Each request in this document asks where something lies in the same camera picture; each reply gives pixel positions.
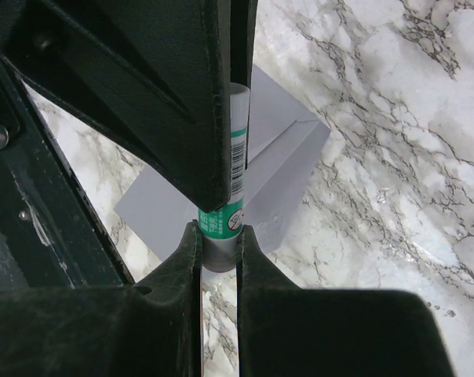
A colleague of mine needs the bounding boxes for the green white glue stick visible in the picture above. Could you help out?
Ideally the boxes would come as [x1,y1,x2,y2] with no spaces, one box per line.
[199,83,250,273]

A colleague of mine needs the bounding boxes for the grey envelope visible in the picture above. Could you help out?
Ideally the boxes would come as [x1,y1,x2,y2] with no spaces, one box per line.
[115,67,330,260]

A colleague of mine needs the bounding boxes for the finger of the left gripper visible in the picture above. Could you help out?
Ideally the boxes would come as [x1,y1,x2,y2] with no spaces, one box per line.
[231,0,258,88]
[9,1,230,211]

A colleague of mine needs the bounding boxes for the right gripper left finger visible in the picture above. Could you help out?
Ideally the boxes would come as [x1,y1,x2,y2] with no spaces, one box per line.
[0,222,202,376]

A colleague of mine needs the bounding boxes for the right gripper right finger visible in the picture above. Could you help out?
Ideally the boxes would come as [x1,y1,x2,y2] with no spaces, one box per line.
[237,226,454,376]

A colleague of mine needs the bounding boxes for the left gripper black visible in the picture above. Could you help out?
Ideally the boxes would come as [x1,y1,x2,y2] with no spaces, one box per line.
[0,1,135,287]

